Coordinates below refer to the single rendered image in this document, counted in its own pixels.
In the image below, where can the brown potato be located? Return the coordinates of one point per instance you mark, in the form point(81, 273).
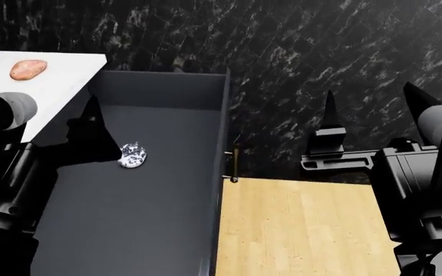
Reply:
point(27, 69)

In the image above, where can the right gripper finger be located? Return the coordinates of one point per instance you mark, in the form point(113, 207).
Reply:
point(428, 118)
point(330, 138)

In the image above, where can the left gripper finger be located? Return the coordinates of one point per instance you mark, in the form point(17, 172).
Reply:
point(94, 141)

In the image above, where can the dark grey open drawer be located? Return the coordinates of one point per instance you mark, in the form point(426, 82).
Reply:
point(159, 201)

